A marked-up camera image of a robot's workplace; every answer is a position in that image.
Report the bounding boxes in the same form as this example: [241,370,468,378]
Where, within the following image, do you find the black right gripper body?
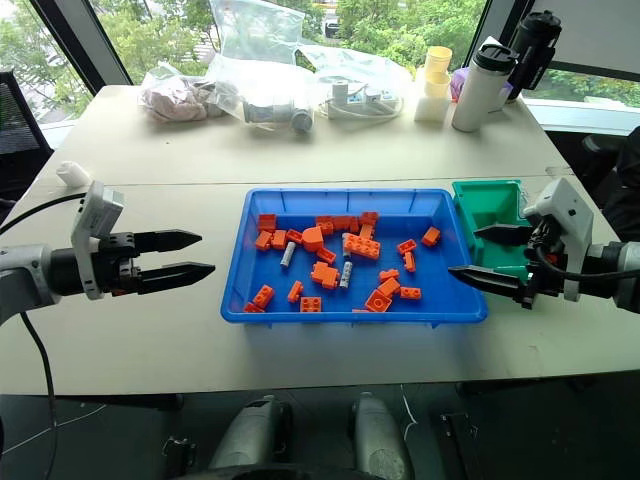
[520,219,567,309]

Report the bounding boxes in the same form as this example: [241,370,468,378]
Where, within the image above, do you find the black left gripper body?
[93,231,144,297]

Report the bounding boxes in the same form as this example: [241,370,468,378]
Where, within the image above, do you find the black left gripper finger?
[138,261,217,296]
[133,228,204,255]

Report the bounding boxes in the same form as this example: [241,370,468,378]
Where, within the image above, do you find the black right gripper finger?
[472,223,534,246]
[447,265,533,306]

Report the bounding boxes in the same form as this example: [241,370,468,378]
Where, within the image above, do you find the green plastic bin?
[451,179,534,282]

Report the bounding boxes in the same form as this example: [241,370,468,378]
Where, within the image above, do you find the blue plastic tray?
[220,187,489,330]

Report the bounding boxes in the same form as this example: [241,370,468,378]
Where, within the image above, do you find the small white plastic bottle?
[55,160,92,189]

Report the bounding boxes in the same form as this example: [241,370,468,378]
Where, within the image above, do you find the orange studded Lego brick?
[342,232,383,260]

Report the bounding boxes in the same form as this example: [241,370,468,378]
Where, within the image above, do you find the plastic bag with pink contents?
[138,61,222,124]

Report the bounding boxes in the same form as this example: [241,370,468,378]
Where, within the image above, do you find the orange half-round building block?
[300,225,326,253]

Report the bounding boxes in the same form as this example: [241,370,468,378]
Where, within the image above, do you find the white square container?
[413,93,451,124]

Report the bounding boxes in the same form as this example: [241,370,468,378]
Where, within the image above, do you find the white thermos with black lid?
[451,43,520,133]

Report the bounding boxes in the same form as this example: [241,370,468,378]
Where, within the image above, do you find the purple object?
[449,66,470,102]

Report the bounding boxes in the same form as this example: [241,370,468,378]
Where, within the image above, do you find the black mesh office chair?
[0,70,54,202]

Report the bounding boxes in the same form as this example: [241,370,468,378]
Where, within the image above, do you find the black table foot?
[163,435,197,472]
[439,411,482,480]

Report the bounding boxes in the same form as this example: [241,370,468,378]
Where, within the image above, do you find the clear bag with grey item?
[241,93,317,135]

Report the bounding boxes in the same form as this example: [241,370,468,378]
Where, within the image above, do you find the silver rounded robot leg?
[208,394,295,472]
[351,391,417,480]

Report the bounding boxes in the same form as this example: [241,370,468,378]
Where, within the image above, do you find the yellow plastic cups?
[423,45,454,99]

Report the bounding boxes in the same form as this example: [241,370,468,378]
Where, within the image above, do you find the black thermos bottle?
[506,10,563,104]

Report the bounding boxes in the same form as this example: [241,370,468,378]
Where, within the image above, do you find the white power strip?
[318,78,405,122]

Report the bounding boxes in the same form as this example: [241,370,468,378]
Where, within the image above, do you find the large clear plastic bag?
[206,0,307,109]

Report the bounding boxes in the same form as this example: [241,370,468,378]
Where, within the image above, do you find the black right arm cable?
[534,244,640,279]

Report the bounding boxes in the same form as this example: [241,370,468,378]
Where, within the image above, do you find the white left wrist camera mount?
[69,180,126,301]

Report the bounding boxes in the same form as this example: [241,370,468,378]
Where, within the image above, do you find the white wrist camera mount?
[522,177,596,302]
[69,180,126,301]

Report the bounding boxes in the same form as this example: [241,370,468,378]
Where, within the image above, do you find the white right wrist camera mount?
[522,177,596,302]

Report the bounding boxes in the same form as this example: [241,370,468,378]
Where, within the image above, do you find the thin white floor cable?
[399,383,420,442]

